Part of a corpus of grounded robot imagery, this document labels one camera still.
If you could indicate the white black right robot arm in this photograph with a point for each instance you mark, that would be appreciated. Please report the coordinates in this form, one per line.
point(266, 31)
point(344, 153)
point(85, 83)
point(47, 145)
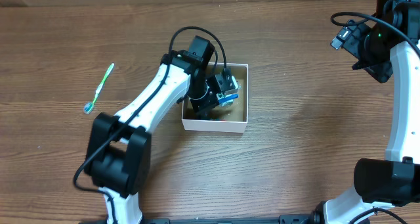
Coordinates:
point(381, 185)

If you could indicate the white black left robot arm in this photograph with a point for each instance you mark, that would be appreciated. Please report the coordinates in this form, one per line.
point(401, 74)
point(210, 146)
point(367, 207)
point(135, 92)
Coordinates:
point(119, 149)

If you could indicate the teal toothpaste tube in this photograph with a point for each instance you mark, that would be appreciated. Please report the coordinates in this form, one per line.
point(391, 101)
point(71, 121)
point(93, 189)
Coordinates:
point(218, 119)

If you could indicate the blue disposable razor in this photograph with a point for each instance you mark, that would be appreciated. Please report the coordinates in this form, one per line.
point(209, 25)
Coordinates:
point(226, 98)

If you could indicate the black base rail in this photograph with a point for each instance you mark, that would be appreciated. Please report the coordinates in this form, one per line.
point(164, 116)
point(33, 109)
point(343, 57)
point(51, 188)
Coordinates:
point(282, 219)

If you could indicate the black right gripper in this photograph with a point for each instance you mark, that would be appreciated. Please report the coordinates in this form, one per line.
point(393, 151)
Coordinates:
point(382, 73)

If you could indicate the green soap bar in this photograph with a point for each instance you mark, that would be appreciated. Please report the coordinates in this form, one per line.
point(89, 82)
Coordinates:
point(228, 103)

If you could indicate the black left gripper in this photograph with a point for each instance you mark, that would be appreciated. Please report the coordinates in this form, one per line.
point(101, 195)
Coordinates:
point(202, 106)

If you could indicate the green white toothbrush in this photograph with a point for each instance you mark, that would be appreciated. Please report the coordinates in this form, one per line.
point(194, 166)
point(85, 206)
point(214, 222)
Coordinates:
point(88, 108)

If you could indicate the white cardboard box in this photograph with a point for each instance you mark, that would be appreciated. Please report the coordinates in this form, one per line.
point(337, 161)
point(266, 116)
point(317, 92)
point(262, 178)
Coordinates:
point(235, 114)

